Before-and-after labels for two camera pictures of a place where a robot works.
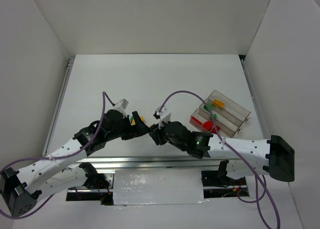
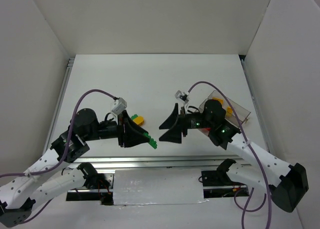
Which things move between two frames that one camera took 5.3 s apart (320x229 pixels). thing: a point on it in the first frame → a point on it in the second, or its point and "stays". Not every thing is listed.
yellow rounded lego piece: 141,117 stays
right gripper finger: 154,136 → 174,135
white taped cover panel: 141,186 stays
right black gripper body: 158,135 → 183,124
